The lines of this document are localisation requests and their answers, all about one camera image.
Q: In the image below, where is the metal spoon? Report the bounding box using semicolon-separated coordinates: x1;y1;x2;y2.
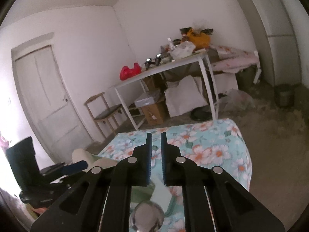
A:
130;201;165;231

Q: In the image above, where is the floral blue tablecloth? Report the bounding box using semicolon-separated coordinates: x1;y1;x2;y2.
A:
96;118;253;232

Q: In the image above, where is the wooden chair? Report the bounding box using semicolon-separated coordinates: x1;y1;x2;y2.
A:
84;92;128;139

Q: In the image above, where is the white door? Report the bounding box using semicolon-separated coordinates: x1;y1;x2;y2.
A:
14;46;92;163

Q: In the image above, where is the cardboard box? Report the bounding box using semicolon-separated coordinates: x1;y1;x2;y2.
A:
141;101;169;126

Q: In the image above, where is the red plastic bag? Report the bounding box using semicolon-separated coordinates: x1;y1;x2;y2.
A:
119;62;141;81

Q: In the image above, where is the white sack under table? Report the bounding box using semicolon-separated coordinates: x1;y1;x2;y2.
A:
165;75;208;117

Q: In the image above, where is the metal trash can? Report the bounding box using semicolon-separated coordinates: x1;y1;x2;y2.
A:
274;84;294;107

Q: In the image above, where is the white side table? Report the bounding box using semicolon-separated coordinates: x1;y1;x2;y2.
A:
112;49;219;131

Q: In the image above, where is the white plastic bag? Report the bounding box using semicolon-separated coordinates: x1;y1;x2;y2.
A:
169;41;196;60

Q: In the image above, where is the orange plastic bag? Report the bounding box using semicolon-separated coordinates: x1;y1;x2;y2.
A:
186;28;211;50

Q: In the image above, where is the grey refrigerator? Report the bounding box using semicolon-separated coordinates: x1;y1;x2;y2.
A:
237;0;301;86

